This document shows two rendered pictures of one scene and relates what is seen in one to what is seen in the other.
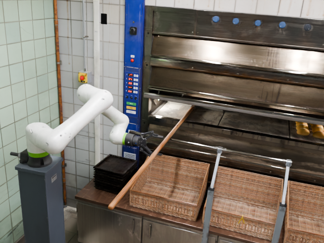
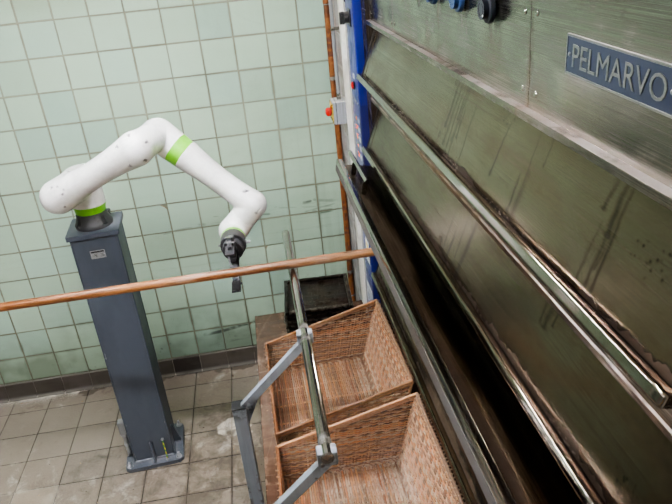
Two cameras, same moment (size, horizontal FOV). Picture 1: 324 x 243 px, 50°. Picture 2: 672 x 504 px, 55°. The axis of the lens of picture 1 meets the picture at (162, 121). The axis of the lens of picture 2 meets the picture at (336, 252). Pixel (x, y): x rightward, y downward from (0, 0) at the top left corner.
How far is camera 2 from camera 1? 2.63 m
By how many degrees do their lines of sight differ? 61
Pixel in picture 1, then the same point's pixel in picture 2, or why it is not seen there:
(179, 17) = not seen: outside the picture
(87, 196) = (263, 326)
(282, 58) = (465, 125)
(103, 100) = (118, 148)
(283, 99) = (467, 269)
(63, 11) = not seen: outside the picture
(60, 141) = (46, 195)
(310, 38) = (501, 57)
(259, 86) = (451, 205)
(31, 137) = not seen: hidden behind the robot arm
